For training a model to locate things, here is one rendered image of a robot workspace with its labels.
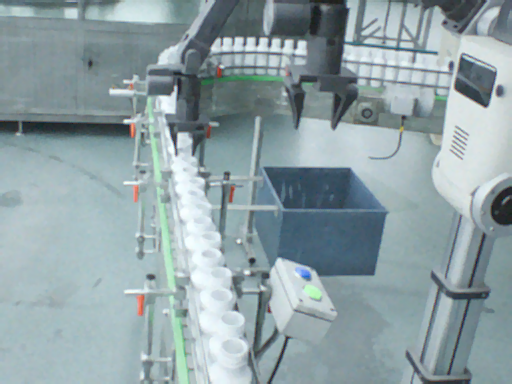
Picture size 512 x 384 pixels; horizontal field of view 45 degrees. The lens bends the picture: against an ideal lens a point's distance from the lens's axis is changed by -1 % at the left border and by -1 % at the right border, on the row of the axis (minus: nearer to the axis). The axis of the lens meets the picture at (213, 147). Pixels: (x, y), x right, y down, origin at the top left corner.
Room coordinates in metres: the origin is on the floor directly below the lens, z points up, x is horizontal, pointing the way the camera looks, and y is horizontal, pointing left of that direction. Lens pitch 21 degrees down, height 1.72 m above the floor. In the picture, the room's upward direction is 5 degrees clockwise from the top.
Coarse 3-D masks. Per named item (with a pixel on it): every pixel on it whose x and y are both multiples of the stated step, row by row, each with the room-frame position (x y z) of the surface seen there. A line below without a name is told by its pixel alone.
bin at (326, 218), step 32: (288, 192) 1.85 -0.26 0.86; (320, 192) 1.86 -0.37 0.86; (352, 192) 1.83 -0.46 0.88; (256, 224) 1.80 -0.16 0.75; (288, 224) 1.53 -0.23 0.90; (320, 224) 1.55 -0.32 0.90; (352, 224) 1.56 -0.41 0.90; (288, 256) 1.53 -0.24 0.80; (320, 256) 1.55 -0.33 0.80; (352, 256) 1.57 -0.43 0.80
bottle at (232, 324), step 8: (232, 312) 0.75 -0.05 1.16; (224, 320) 0.75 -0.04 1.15; (232, 320) 0.75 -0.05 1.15; (240, 320) 0.75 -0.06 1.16; (224, 328) 0.72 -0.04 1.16; (232, 328) 0.72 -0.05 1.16; (240, 328) 0.73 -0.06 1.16; (216, 336) 0.74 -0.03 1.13; (224, 336) 0.72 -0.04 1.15; (232, 336) 0.72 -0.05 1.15; (240, 336) 0.72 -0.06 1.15; (216, 344) 0.72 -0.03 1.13; (248, 344) 0.74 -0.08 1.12; (208, 352) 0.74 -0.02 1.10; (216, 352) 0.72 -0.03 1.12; (248, 352) 0.73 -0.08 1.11; (208, 360) 0.73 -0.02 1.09; (216, 360) 0.71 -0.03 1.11; (208, 368) 0.73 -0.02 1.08
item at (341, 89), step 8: (320, 80) 0.92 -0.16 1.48; (328, 80) 0.92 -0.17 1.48; (336, 80) 0.93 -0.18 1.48; (344, 80) 0.93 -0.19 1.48; (312, 88) 0.94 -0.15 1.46; (320, 88) 0.92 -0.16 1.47; (328, 88) 0.92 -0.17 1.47; (336, 88) 0.93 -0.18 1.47; (344, 88) 0.93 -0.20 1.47; (352, 88) 0.94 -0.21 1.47; (336, 96) 0.98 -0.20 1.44; (344, 96) 0.94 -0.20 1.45; (352, 96) 0.93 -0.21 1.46; (336, 104) 0.98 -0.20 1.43; (344, 104) 0.94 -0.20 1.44; (336, 112) 0.97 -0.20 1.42; (344, 112) 0.94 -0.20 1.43; (336, 120) 0.95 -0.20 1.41
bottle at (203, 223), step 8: (200, 216) 1.04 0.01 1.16; (192, 224) 1.03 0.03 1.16; (200, 224) 1.01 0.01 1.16; (208, 224) 1.02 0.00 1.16; (192, 232) 1.02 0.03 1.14; (200, 232) 1.01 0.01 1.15; (192, 240) 1.01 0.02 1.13; (192, 248) 1.00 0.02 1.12; (192, 256) 1.00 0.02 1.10; (184, 264) 1.02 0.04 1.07
